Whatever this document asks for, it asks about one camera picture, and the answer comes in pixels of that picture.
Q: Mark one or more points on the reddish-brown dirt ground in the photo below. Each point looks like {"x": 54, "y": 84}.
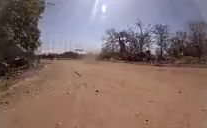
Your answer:
{"x": 117, "y": 96}

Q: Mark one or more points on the distant low bushes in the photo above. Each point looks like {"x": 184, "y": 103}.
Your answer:
{"x": 67, "y": 55}

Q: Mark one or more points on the row of bare trees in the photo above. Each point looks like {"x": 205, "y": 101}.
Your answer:
{"x": 141, "y": 41}

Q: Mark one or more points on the row of tall poles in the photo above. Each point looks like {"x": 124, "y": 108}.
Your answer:
{"x": 53, "y": 46}

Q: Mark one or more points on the large leafy tree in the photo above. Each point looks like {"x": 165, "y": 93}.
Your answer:
{"x": 17, "y": 26}

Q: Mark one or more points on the rocky verge with dry grass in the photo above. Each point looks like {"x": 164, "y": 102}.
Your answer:
{"x": 6, "y": 71}

